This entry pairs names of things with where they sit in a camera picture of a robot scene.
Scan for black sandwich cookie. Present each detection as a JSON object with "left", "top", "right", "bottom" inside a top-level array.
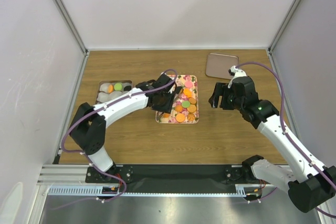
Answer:
[{"left": 123, "top": 85, "right": 132, "bottom": 91}]

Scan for green cookie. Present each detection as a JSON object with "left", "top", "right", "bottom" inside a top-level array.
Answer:
[
  {"left": 181, "top": 101, "right": 191, "bottom": 108},
  {"left": 114, "top": 82, "right": 122, "bottom": 91}
]

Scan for orange round cookie top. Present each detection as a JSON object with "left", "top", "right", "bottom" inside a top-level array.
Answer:
[{"left": 107, "top": 85, "right": 114, "bottom": 93}]

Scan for metal serving tongs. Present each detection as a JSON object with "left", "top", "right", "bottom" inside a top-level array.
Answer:
[{"left": 156, "top": 87, "right": 183, "bottom": 121}]

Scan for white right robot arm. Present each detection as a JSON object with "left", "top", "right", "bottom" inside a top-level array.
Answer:
[{"left": 209, "top": 77, "right": 335, "bottom": 213}]

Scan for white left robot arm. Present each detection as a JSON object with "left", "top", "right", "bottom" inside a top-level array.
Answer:
[{"left": 66, "top": 72, "right": 180, "bottom": 182}]

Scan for orange swirl cookie centre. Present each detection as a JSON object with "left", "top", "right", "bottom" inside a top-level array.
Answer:
[{"left": 174, "top": 105, "right": 183, "bottom": 113}]

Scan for plain brown round cookie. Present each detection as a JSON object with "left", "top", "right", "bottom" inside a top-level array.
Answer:
[{"left": 188, "top": 97, "right": 197, "bottom": 104}]

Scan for dotted biscuit right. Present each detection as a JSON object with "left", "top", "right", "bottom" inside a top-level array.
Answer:
[{"left": 187, "top": 104, "right": 197, "bottom": 113}]

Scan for dotted biscuit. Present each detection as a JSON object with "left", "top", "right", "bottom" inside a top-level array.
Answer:
[
  {"left": 187, "top": 104, "right": 197, "bottom": 113},
  {"left": 175, "top": 113, "right": 185, "bottom": 123}
]

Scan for dotted biscuit bottom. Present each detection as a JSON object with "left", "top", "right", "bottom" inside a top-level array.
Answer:
[{"left": 175, "top": 113, "right": 185, "bottom": 123}]

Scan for floral serving tray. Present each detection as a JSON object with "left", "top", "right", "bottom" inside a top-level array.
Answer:
[{"left": 155, "top": 74, "right": 199, "bottom": 124}]

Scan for orange fish shaped cookie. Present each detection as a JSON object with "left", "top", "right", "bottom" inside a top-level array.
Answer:
[{"left": 183, "top": 89, "right": 194, "bottom": 98}]

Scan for orange flower cookie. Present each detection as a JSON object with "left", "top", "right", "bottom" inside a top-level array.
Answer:
[{"left": 186, "top": 113, "right": 196, "bottom": 122}]

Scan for pink cookie right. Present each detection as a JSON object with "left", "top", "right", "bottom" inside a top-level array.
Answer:
[{"left": 184, "top": 81, "right": 193, "bottom": 89}]

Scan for brown tin lid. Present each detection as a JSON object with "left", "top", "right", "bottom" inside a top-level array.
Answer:
[{"left": 205, "top": 53, "right": 239, "bottom": 80}]

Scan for brown cookie tin box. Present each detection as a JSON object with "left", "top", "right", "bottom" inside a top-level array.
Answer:
[{"left": 95, "top": 80, "right": 133, "bottom": 104}]

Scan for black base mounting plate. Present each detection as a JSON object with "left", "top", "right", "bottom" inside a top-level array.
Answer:
[{"left": 85, "top": 163, "right": 274, "bottom": 194}]

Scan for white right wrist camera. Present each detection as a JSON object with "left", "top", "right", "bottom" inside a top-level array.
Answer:
[{"left": 228, "top": 66, "right": 247, "bottom": 89}]

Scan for aluminium cable duct rail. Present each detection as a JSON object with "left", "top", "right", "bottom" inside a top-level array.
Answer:
[{"left": 38, "top": 164, "right": 274, "bottom": 199}]

